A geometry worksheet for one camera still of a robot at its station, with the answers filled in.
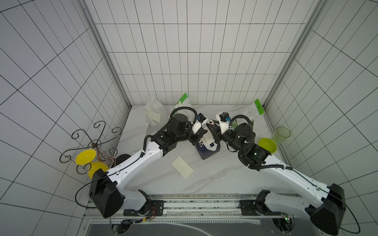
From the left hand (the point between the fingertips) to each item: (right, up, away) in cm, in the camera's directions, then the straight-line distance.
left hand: (203, 133), depth 73 cm
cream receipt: (+3, -4, +1) cm, 5 cm away
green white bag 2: (+33, +11, +17) cm, 39 cm away
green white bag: (-10, +18, +20) cm, 28 cm away
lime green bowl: (+45, -10, +22) cm, 51 cm away
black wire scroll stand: (-62, -18, +23) cm, 69 cm away
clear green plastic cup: (+49, -3, +14) cm, 51 cm away
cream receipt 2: (-11, -22, +14) cm, 29 cm away
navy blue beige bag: (+1, -11, +6) cm, 13 cm away
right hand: (+3, +7, -3) cm, 8 cm away
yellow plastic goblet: (-49, -8, -14) cm, 52 cm away
